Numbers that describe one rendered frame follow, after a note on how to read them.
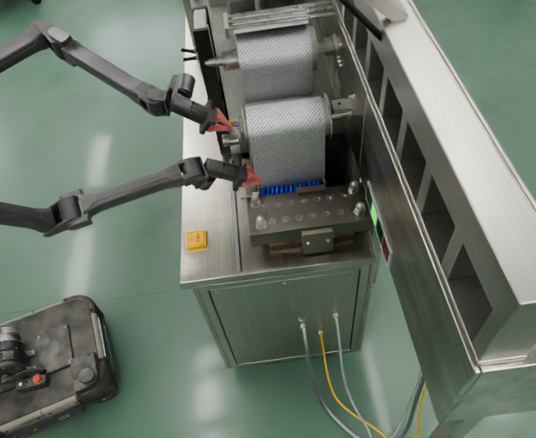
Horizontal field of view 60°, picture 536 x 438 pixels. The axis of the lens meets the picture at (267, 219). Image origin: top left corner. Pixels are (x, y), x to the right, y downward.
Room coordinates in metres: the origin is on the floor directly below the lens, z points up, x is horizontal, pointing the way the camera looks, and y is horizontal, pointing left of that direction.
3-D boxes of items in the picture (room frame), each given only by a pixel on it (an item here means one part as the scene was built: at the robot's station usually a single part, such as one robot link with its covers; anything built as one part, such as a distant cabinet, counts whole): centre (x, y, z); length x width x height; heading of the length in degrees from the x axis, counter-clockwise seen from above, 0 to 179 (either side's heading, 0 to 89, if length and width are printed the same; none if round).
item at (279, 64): (1.26, -0.10, 1.16); 0.39 x 0.23 x 0.51; 179
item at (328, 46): (1.38, -0.27, 1.33); 0.07 x 0.07 x 0.07; 89
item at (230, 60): (1.38, 0.04, 1.33); 0.06 x 0.06 x 0.06; 89
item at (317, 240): (0.86, -0.15, 0.96); 0.10 x 0.03 x 0.11; 89
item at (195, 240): (0.98, 0.26, 0.91); 0.07 x 0.07 x 0.02; 89
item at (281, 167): (1.07, -0.10, 1.10); 0.23 x 0.01 x 0.18; 89
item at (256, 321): (2.07, -0.04, 0.43); 2.52 x 0.64 x 0.86; 179
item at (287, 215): (0.95, -0.14, 1.00); 0.40 x 0.16 x 0.06; 89
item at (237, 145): (1.17, 0.06, 1.05); 0.06 x 0.05 x 0.31; 89
